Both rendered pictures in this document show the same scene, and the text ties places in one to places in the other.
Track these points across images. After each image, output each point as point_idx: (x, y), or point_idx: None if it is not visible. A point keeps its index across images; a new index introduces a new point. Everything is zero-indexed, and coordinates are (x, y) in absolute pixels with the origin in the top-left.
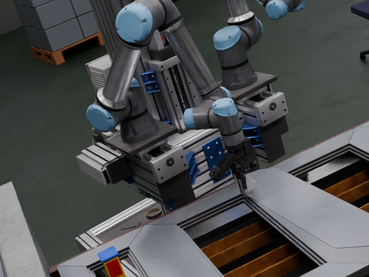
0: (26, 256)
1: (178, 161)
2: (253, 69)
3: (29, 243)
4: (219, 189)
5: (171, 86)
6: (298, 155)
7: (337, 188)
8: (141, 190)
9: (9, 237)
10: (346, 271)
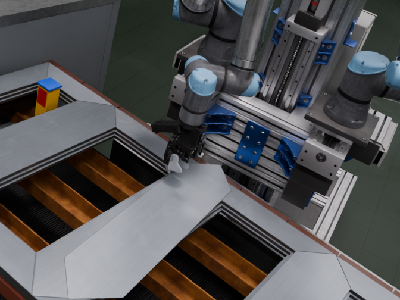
0: None
1: None
2: (362, 116)
3: (5, 12)
4: None
5: (283, 50)
6: (260, 206)
7: (248, 267)
8: None
9: (18, 2)
10: (16, 271)
